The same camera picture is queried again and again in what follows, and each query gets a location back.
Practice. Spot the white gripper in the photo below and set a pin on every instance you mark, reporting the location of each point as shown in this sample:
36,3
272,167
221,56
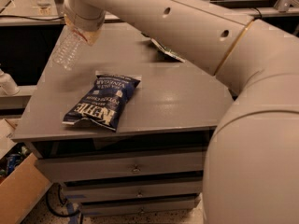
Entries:
84,22

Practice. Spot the clear plastic water bottle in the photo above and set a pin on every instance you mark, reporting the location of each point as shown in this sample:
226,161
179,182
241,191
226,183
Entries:
68,50

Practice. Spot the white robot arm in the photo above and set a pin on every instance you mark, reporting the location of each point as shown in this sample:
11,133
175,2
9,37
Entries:
252,164

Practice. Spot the white bottle at left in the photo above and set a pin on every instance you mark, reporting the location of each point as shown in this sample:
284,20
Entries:
8,84

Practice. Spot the blue Kettle chips bag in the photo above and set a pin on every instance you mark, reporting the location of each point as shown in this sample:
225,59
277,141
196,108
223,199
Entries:
104,103

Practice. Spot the green snack bag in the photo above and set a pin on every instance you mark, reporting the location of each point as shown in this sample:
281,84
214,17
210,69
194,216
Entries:
165,50

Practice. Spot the grey drawer cabinet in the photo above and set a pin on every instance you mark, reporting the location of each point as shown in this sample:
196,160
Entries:
154,161

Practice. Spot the cardboard box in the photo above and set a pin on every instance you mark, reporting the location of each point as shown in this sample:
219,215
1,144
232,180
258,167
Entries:
24,187

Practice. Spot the grey metal rail frame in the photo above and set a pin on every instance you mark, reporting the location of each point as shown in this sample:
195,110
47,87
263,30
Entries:
31,19

